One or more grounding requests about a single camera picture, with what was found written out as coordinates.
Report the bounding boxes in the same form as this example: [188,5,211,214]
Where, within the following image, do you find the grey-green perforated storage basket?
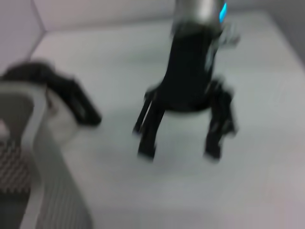
[0,80,94,229]

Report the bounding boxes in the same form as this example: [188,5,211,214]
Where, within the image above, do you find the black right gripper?
[132,20,239,164]

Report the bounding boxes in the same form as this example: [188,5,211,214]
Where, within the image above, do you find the glass pitcher black lid handle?
[0,61,103,146]

